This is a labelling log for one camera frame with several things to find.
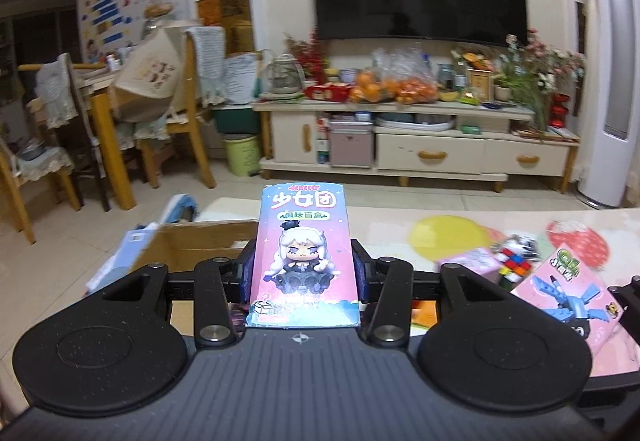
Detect white tower air conditioner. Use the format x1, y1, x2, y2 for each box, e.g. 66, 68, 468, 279
575, 0, 640, 209

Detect green trash bin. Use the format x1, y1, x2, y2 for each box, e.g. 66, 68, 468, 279
222, 133, 261, 178

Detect pink metal case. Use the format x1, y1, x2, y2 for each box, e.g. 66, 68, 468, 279
330, 120, 375, 168

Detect silver astronaut toy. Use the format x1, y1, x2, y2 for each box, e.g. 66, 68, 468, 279
491, 233, 542, 262

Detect white oval tray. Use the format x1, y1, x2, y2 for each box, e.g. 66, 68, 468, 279
375, 113, 458, 134

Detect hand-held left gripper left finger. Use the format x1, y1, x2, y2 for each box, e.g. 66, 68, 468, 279
100, 241, 258, 349

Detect wooden dining chair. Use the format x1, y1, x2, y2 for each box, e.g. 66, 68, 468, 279
135, 26, 228, 189

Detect cream television cabinet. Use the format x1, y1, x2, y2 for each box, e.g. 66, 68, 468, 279
252, 96, 581, 194

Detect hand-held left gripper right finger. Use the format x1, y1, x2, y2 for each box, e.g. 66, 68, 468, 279
351, 238, 511, 349

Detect potted spider plant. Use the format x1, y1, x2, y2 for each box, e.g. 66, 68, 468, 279
495, 66, 551, 132

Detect glass kettle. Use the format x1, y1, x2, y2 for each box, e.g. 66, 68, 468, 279
262, 52, 306, 96

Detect wooden dining table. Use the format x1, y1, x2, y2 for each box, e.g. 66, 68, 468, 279
17, 63, 133, 212

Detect wooden picture frame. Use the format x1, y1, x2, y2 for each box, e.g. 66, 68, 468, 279
467, 68, 493, 99

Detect printed balloon tablecloth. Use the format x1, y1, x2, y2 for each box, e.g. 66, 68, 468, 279
345, 206, 640, 379

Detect cardboard box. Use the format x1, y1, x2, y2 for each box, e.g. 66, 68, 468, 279
85, 193, 261, 322

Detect pink artificial flowers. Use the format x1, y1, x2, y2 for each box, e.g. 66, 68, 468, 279
505, 28, 586, 96

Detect multicoloured puzzle cube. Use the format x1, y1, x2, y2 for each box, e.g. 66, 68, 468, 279
497, 246, 540, 292

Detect red gift box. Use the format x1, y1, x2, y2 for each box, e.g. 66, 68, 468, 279
304, 83, 351, 102

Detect pink box blue dragon print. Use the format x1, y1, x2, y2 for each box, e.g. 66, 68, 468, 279
510, 246, 626, 378

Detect plastic bag of oranges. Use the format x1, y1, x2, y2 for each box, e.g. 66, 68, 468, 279
350, 48, 396, 104
392, 48, 441, 104

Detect plain pink small box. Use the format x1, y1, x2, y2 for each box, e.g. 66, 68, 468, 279
436, 247, 502, 283

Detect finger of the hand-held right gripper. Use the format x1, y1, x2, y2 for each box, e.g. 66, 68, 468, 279
609, 276, 640, 322
585, 367, 640, 402

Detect red berry branches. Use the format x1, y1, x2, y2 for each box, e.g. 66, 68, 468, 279
285, 28, 326, 84

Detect pink doll blind box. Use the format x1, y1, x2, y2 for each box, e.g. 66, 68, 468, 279
245, 181, 362, 329

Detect beige tote bag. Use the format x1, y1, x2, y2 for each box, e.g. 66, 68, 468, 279
114, 28, 183, 124

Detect red lantern stand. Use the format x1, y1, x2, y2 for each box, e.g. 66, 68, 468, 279
550, 93, 573, 129

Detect wooden chair lace cover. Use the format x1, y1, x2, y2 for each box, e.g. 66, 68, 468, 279
0, 53, 83, 244

